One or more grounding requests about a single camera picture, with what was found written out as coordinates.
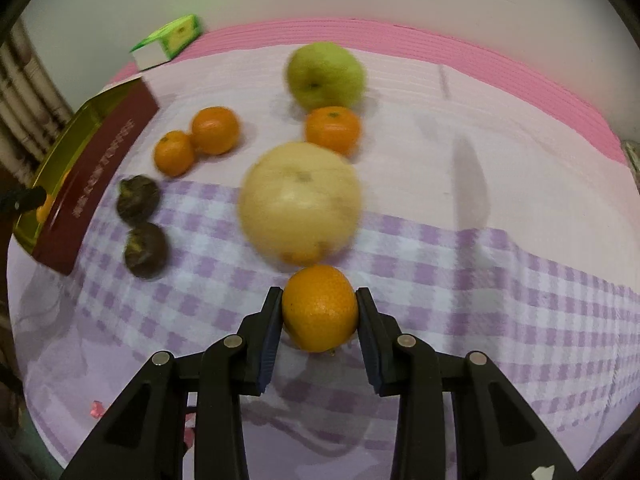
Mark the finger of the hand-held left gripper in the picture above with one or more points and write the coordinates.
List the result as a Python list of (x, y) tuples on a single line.
[(20, 199)]

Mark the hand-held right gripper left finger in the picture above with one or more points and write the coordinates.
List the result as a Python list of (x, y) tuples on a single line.
[(267, 350)]

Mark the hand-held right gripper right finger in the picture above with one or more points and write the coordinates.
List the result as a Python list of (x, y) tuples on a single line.
[(367, 355)]

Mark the smooth orange tangerine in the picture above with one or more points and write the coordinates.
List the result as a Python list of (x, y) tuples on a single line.
[(320, 310)]

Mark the dark red gift box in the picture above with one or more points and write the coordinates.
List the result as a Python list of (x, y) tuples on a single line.
[(100, 170)]

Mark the orange tangerine with green stem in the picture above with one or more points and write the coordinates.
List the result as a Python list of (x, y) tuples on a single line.
[(332, 130)]

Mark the beige patterned curtain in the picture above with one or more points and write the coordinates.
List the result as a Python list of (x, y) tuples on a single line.
[(25, 95)]

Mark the dark purple mangosteen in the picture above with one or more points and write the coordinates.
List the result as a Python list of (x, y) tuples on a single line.
[(138, 199), (146, 251)]

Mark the large pale yellow pear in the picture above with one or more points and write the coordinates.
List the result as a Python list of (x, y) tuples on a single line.
[(300, 202)]

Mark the small orange tangerine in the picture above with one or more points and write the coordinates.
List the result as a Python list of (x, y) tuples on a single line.
[(173, 154)]

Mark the small pink object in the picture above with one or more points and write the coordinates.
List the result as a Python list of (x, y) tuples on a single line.
[(95, 408)]

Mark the pink and purple checked bedsheet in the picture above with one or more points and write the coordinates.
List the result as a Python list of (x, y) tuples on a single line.
[(500, 210)]

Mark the green tissue box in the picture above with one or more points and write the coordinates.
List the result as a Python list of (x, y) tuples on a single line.
[(172, 37)]

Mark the green apple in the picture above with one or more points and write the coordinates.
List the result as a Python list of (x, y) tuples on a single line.
[(325, 75)]

